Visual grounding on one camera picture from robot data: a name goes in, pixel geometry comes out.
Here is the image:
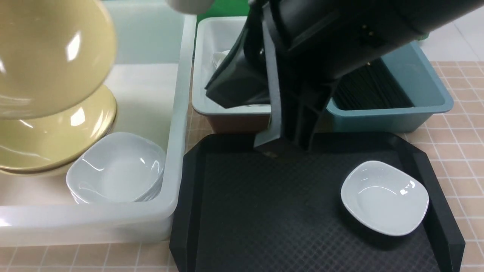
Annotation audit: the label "yellow noodle bowl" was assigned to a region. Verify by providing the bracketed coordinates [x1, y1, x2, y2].
[0, 0, 117, 119]

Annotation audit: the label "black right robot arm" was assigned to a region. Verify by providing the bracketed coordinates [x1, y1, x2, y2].
[205, 0, 483, 157]

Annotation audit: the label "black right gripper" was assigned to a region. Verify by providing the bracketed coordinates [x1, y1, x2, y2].
[205, 8, 339, 156]

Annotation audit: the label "pile of white spoons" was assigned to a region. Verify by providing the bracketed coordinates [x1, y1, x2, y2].
[211, 50, 230, 69]

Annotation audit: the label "top stacked yellow bowl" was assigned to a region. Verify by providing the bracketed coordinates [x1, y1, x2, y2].
[0, 85, 117, 172]

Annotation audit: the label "white spoon tray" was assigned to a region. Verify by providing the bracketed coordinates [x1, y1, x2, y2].
[191, 17, 271, 134]

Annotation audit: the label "bottom stacked yellow bowl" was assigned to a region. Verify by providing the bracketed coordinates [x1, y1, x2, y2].
[0, 150, 86, 177]

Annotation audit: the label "blue chopstick tray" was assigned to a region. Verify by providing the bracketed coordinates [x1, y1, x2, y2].
[327, 42, 454, 134]

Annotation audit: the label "stacked white square dishes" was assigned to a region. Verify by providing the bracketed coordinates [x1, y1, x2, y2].
[66, 131, 166, 204]

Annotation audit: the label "white square side dish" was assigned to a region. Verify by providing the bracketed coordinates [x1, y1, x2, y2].
[340, 161, 430, 236]

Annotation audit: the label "black chopsticks bundle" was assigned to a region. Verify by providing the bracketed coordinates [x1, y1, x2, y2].
[332, 58, 414, 111]

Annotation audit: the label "large translucent white bin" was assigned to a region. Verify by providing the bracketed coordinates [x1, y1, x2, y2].
[0, 0, 197, 247]

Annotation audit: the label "stacked yellow bowl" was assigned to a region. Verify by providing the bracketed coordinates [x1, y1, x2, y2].
[0, 150, 86, 177]
[0, 85, 117, 172]

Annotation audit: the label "black plastic serving tray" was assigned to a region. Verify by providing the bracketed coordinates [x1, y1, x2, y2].
[169, 132, 465, 272]

